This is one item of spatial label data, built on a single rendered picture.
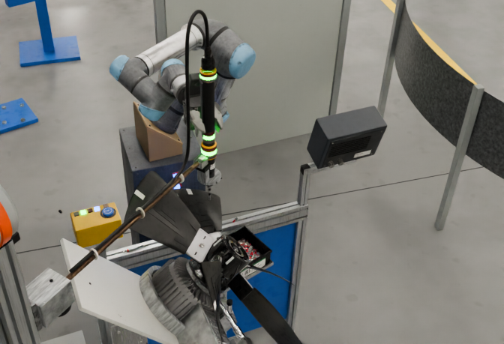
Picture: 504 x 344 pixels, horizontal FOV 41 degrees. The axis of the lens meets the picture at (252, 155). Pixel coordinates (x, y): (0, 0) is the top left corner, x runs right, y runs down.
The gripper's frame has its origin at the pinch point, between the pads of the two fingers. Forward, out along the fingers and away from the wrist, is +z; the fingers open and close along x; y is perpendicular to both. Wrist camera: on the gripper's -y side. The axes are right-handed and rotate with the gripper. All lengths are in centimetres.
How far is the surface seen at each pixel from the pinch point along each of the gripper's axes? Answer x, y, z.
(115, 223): 24, 60, -34
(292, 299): -53, 138, -36
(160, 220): 16.0, 30.1, -0.1
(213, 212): -6, 48, -15
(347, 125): -68, 42, -35
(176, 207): 9.7, 30.3, -4.1
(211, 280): 10.6, 27.7, 28.3
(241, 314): -28, 139, -38
